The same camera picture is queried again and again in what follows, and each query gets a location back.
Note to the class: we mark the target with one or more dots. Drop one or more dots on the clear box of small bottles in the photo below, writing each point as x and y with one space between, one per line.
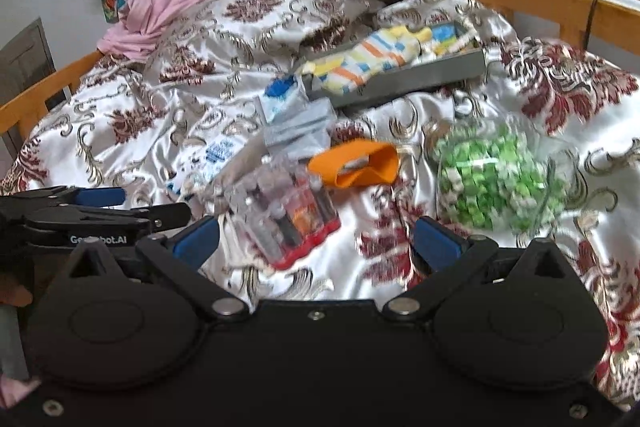
285 210

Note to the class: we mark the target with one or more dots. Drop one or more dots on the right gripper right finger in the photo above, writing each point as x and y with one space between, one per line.
454 260

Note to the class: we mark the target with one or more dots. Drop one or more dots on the orange cloth band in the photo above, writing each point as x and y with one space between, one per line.
357 163

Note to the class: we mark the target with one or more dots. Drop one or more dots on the striped pastel sock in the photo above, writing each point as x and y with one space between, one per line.
384 50

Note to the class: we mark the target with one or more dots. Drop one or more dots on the grey door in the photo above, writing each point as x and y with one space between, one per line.
25 60

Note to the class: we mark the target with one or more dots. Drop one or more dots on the blue white tissue packet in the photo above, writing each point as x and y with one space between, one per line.
198 166

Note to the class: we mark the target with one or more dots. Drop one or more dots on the wooden bed frame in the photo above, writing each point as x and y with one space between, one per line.
611 23

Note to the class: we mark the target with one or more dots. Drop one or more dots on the bag of green candies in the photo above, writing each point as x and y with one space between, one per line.
499 174

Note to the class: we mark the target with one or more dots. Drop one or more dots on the blue white wrapped packet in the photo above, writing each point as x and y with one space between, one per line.
283 95

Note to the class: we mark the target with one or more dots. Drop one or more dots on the grey tray with cartoon towel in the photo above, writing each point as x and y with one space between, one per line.
452 55

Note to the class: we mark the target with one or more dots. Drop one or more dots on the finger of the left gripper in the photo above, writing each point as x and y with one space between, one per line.
63 195
73 219

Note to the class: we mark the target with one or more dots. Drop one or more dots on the left hand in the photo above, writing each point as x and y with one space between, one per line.
13 292

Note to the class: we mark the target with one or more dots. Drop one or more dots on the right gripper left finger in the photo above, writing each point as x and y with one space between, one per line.
178 258

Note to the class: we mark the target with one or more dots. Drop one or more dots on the floral satin bedspread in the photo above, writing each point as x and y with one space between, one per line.
134 124

